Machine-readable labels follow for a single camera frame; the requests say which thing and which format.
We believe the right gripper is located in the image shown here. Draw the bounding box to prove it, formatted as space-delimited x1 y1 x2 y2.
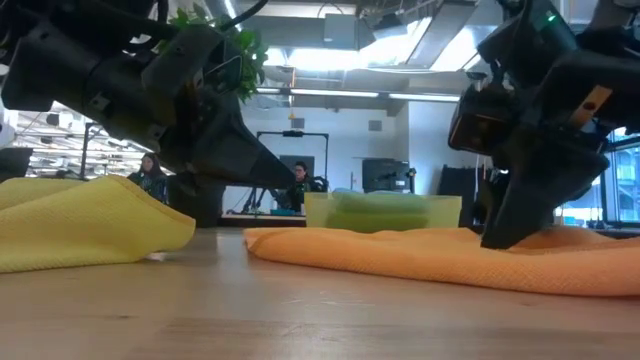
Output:
480 47 640 250

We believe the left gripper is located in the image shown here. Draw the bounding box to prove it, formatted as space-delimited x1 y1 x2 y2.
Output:
142 23 296 190

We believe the orange microfiber towel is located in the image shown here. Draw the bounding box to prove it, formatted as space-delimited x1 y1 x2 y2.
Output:
243 224 640 297

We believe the green microfiber towel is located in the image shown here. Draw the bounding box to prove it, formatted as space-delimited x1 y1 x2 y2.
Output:
324 193 431 234

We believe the yellow microfiber towel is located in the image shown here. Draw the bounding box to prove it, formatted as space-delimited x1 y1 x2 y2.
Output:
0 174 197 274

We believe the dark rectangular screen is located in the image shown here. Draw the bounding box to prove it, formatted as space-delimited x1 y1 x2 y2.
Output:
278 154 315 176

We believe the green plant in black pot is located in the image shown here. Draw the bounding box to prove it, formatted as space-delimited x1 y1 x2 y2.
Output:
157 3 269 229

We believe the person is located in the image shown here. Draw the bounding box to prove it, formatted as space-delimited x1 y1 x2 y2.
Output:
127 152 169 204
284 160 329 214

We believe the black leaning panel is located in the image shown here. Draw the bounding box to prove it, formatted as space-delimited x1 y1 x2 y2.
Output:
438 164 496 226

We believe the yellow translucent plastic bin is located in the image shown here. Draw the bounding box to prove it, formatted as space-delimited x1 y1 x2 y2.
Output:
304 192 464 234

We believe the black monitor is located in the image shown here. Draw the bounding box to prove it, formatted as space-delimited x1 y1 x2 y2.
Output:
362 158 417 195

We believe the black storage bin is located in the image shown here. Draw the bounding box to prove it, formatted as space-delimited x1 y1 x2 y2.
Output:
0 148 34 184

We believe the black aluminium table frame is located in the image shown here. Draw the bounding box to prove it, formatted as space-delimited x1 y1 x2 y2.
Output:
219 213 640 240

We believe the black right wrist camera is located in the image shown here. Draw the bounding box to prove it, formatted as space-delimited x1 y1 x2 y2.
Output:
448 84 519 157

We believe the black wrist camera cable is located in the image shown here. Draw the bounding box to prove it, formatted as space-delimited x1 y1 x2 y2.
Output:
219 0 271 32

